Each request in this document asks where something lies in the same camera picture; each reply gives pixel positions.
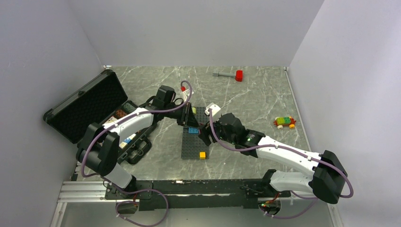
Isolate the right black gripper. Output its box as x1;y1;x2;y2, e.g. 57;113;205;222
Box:
199;115;237;146

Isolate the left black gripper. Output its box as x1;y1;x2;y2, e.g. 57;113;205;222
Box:
164;102;200;130

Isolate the blue texas holdem card box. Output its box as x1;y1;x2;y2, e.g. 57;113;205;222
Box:
119;134;136;149

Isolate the red playing card deck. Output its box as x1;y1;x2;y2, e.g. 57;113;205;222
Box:
105;116;117;123

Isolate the black poker chip case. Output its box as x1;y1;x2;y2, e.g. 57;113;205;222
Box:
43;70;138;145

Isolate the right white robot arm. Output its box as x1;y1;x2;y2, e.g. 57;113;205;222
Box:
199;108;354;204

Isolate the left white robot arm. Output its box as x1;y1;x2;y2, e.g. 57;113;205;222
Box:
76;86;199;199

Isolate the light blue lego brick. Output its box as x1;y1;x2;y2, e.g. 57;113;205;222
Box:
188;127;200;134

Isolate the upper grey lego baseplate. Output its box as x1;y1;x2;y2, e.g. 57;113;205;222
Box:
192;106;209;128

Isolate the grey lego baseplate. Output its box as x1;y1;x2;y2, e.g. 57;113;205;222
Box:
192;106;209;128
181;128;209;160

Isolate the lower grey lego baseplate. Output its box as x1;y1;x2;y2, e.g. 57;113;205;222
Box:
181;128;209;160

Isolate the colourful lego toy car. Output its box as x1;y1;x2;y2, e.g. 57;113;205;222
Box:
273;116;296;130

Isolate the grey cylinder tool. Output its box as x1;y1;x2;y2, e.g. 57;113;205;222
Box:
213;72;236;77

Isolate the red block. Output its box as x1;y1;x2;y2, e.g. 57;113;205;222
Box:
235;70;243;82

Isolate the green blue chip stack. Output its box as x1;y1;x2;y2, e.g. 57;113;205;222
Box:
123;103;136;113

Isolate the orange black chip stack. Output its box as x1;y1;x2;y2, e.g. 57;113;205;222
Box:
115;109;127;119

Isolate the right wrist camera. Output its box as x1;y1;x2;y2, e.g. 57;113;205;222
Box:
204;103;221;120

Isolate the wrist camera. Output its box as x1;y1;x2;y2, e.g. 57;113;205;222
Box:
204;103;221;120
180;82;193;102

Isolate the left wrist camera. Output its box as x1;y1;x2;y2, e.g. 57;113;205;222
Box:
180;82;193;102

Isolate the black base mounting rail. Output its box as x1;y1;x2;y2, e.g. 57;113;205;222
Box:
105;179;291;211

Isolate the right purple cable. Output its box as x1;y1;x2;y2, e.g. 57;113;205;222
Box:
208;108;355;220

